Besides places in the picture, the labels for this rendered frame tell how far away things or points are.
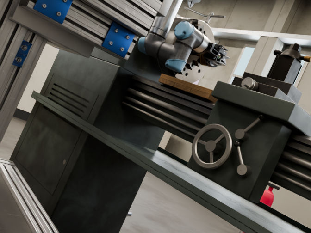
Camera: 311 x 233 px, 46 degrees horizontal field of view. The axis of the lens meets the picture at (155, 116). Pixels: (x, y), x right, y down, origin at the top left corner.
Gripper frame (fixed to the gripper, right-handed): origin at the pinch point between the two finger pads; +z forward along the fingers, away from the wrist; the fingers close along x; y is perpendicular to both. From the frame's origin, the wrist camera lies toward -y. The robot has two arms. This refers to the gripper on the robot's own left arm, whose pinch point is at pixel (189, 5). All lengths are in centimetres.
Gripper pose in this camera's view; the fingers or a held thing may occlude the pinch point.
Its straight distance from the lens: 204.5
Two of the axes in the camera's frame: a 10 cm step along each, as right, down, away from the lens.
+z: -2.6, 9.5, 1.6
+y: 6.5, 3.0, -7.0
